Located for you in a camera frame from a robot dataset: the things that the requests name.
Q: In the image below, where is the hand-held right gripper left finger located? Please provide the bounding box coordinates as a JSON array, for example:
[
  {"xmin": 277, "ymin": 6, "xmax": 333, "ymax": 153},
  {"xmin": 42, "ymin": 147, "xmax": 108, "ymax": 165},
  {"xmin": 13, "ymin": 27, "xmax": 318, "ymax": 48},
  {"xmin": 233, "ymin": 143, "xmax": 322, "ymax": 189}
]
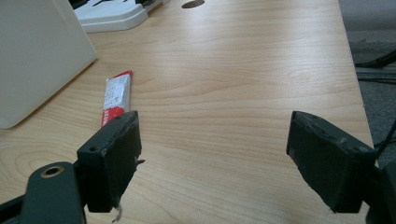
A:
[{"xmin": 76, "ymin": 110, "xmax": 146, "ymax": 223}]

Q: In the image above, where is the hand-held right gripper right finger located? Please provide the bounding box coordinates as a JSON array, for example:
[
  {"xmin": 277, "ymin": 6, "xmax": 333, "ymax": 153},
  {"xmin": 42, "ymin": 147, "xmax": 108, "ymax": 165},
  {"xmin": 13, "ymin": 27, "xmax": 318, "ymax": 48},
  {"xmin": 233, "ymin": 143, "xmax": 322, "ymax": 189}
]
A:
[{"xmin": 286, "ymin": 110, "xmax": 377, "ymax": 214}]

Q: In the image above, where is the red and white sachet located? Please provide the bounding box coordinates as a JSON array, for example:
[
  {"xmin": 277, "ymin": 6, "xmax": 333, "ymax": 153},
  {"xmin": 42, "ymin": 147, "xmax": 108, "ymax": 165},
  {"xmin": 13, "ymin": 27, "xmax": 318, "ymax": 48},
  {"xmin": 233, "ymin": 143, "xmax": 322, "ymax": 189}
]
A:
[{"xmin": 101, "ymin": 69, "xmax": 134, "ymax": 128}]

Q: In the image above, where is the white plastic box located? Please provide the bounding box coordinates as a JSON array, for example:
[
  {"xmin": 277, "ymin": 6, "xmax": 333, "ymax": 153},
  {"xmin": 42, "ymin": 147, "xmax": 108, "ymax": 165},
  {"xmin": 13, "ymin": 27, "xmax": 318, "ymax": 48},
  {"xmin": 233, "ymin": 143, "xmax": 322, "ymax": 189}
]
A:
[{"xmin": 0, "ymin": 0, "xmax": 98, "ymax": 130}]

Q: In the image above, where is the white plastic base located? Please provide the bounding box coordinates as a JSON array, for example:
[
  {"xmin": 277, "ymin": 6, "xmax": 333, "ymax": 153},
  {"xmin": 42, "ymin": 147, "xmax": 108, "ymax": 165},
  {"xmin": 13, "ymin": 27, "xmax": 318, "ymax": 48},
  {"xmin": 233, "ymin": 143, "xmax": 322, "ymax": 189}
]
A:
[{"xmin": 73, "ymin": 0, "xmax": 172, "ymax": 35}]

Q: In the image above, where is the grey floor rail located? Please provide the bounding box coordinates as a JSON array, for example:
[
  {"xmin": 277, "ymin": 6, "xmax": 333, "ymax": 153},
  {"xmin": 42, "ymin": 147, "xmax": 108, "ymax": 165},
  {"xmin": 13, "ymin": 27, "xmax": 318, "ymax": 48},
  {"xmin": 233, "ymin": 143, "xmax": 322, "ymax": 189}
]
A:
[{"xmin": 355, "ymin": 66, "xmax": 396, "ymax": 76}]

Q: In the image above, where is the black cable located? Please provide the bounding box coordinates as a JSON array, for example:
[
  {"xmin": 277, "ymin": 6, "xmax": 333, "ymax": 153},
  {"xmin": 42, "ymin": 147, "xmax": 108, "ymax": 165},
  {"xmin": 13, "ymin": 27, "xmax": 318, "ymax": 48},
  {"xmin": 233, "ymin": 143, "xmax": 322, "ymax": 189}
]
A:
[{"xmin": 354, "ymin": 49, "xmax": 396, "ymax": 69}]

